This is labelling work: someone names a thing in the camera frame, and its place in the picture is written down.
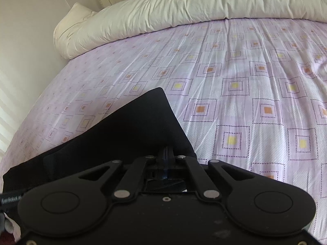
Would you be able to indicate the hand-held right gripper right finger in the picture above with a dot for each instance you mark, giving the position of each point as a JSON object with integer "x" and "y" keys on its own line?
{"x": 196, "y": 174}

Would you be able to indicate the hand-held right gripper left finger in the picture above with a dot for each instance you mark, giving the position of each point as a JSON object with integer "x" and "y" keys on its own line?
{"x": 135, "y": 174}

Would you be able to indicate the black pants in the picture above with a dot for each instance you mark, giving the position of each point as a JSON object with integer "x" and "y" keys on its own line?
{"x": 127, "y": 132}

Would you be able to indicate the purple patterned bed sheet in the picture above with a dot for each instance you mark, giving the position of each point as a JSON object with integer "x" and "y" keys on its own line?
{"x": 242, "y": 94}

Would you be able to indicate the cream pillow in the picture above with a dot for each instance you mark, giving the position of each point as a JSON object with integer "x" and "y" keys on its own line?
{"x": 74, "y": 23}

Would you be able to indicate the white duvet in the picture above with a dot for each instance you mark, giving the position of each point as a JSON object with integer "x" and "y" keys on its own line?
{"x": 204, "y": 2}

